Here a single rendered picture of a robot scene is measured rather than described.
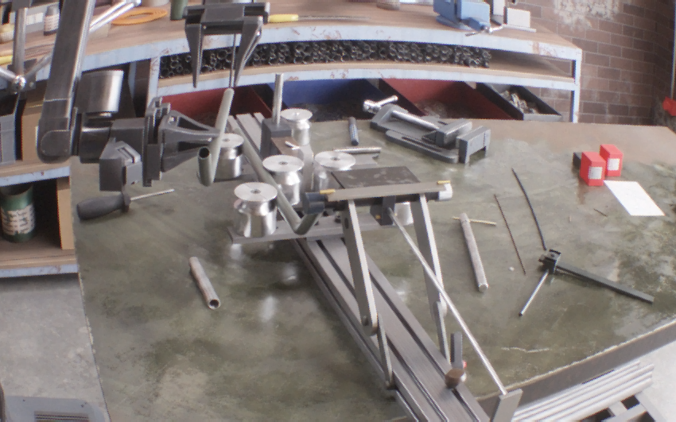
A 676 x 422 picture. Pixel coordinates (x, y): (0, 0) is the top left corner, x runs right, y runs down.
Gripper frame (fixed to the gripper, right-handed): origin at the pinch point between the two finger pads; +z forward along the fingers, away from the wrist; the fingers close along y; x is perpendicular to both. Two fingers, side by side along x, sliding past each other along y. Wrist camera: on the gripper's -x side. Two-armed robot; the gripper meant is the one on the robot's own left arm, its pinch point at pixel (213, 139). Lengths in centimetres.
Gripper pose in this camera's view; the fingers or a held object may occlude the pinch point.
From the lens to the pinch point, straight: 105.9
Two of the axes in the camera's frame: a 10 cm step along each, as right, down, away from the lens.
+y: 0.6, -8.9, -4.5
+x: -0.3, -4.5, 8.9
